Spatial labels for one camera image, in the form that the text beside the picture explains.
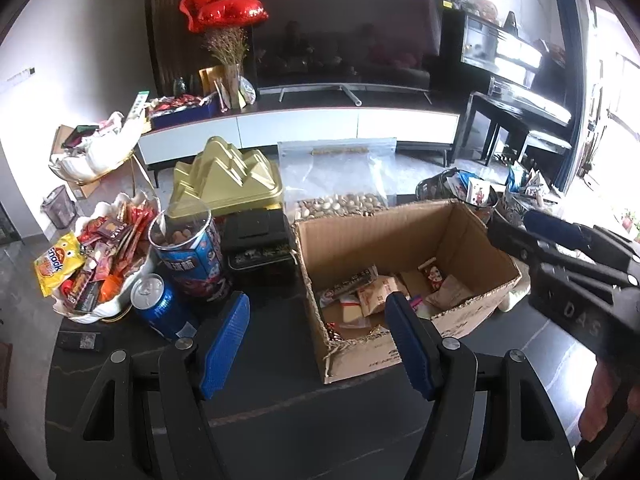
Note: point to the dark blue curtain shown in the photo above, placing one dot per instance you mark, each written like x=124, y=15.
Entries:
x=574, y=85

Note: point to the grey mesh waste basket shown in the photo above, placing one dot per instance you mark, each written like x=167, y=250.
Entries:
x=59, y=207

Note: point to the black upright piano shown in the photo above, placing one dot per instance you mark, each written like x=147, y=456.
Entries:
x=510, y=55

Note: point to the small white soft lump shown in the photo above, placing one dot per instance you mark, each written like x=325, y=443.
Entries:
x=515, y=290

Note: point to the black lidded box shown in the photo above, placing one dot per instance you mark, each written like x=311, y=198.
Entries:
x=255, y=240

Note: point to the white television cabinet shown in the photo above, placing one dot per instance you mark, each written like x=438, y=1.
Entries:
x=325, y=125

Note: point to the white shell bowl of packets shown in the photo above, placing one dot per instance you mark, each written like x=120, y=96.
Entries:
x=95, y=155

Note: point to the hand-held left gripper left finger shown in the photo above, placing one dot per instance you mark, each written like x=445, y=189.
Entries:
x=225, y=345

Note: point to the white shell bowl of snacks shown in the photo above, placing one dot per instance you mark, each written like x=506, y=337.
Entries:
x=110, y=270

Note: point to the gold mountain-shaped tin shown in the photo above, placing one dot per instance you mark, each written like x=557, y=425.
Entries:
x=225, y=180

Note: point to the heap of assorted snack packets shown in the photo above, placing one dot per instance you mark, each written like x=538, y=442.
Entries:
x=370, y=295

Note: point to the clear snack tub blue label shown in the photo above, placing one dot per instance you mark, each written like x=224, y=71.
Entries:
x=192, y=265

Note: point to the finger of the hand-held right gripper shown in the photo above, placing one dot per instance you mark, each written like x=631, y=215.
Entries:
x=525, y=245
x=560, y=230

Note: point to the black remote control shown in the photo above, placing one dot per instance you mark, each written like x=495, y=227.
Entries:
x=79, y=341

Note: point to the yellow snack packet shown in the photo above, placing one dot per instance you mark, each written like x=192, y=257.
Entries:
x=57, y=262

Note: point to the black metronome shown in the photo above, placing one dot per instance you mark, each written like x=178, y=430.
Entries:
x=511, y=21

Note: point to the dried flower bouquet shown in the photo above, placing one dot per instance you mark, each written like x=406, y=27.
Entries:
x=227, y=55

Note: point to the black piano bench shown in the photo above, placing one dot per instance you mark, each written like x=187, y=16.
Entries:
x=500, y=120

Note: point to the brown cardboard box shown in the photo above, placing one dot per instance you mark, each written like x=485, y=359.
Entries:
x=380, y=240

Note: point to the red heart balloon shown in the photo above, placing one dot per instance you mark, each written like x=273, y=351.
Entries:
x=197, y=7
x=232, y=12

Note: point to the person's right hand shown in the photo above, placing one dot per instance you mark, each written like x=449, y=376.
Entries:
x=607, y=400

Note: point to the plush toys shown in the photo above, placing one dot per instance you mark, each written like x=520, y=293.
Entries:
x=485, y=9

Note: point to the black flat television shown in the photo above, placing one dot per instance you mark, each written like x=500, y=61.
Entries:
x=350, y=35

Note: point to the blue tray of red snacks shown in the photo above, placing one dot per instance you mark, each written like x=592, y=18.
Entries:
x=182, y=112

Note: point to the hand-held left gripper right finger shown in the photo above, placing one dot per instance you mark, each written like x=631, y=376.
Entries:
x=407, y=345

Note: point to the blue drink can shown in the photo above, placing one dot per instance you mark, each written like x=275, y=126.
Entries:
x=160, y=310

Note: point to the black bowl of items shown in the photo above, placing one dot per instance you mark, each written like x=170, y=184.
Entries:
x=460, y=190

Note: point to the pile of mixed packets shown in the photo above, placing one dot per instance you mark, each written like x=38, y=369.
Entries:
x=527, y=185

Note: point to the clear zip bag of nuts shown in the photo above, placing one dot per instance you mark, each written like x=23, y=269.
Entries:
x=340, y=175

